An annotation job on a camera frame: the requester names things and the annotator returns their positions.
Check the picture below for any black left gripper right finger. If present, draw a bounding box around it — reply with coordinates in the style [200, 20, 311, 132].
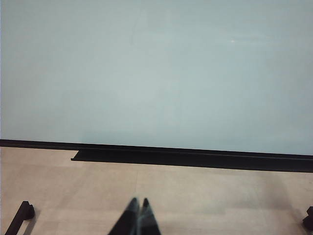
[138, 197, 162, 235]

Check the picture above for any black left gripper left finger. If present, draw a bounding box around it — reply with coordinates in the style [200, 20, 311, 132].
[108, 196, 140, 235]

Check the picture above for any black whiteboard stand foot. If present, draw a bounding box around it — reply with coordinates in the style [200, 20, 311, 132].
[4, 200, 35, 235]

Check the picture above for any black table edge rail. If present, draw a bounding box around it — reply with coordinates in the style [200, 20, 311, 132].
[70, 148, 313, 173]

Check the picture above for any whiteboard with black frame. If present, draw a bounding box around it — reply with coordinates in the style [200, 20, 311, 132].
[0, 0, 313, 163]

